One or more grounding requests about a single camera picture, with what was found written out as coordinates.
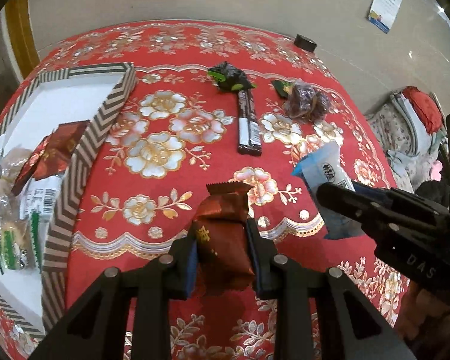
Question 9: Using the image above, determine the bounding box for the black green candy packet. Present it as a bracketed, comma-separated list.
[207, 61, 256, 92]

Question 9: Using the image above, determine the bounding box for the red orange snack packet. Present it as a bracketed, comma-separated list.
[11, 135, 51, 196]

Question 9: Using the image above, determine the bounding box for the dark red square snack packet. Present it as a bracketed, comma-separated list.
[189, 181, 255, 296]

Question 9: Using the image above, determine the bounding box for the striped white cardboard box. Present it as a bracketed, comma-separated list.
[0, 63, 137, 348]

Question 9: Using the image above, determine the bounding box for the clear bag of brown snacks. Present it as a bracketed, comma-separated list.
[0, 147, 32, 215]

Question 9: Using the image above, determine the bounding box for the red floral tablecloth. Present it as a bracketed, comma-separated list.
[0, 20, 412, 360]

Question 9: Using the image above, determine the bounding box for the red gold long snack packet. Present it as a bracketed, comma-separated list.
[32, 120, 89, 180]

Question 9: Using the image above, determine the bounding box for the small black box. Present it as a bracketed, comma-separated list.
[293, 34, 317, 53]

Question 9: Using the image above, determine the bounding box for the bag of red dates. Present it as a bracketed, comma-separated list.
[271, 80, 331, 123]

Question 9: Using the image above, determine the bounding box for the blue white snack packet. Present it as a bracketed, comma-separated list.
[292, 141, 364, 240]

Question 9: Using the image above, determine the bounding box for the dark brown chocolate bar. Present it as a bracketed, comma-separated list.
[237, 89, 262, 157]

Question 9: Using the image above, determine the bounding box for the pile of floral fabric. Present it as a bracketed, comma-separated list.
[366, 87, 446, 193]

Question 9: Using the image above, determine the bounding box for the white wafer snack packet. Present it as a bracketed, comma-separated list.
[19, 175, 63, 221]

